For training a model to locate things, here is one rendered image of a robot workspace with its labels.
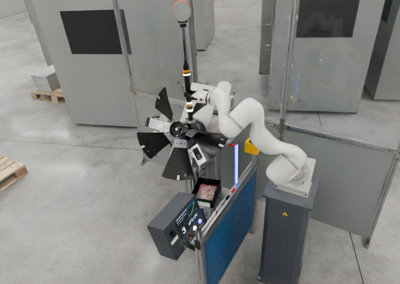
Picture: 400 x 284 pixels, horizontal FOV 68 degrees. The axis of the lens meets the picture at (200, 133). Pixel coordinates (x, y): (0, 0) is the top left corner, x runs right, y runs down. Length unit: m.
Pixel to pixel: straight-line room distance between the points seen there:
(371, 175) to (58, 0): 3.94
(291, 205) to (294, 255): 0.48
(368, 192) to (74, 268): 2.55
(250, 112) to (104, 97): 3.43
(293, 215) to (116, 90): 3.16
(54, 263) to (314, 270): 2.24
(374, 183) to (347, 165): 0.24
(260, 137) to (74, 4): 3.36
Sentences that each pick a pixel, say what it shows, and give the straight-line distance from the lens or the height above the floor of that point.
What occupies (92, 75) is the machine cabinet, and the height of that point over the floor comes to 0.87.
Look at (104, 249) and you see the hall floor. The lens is 3.07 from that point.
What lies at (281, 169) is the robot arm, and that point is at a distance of 1.58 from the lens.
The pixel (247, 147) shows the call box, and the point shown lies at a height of 1.03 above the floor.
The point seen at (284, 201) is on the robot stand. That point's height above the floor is 0.93.
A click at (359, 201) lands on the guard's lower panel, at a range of 2.86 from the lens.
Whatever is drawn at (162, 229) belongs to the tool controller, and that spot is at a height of 1.25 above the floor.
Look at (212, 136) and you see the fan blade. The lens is 2.07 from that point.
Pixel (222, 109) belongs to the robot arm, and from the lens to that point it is 1.40.
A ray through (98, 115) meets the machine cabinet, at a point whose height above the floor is 0.23.
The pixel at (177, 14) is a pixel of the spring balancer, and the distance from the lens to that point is 2.52.
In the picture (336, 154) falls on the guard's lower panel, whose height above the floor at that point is 0.83.
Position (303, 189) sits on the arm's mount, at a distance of 1.99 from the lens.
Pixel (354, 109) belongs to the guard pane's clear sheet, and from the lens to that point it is 2.42.
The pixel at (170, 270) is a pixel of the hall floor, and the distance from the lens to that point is 2.78.
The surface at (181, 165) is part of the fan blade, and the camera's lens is 2.12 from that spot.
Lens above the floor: 2.29
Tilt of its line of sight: 32 degrees down
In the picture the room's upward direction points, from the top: 4 degrees counter-clockwise
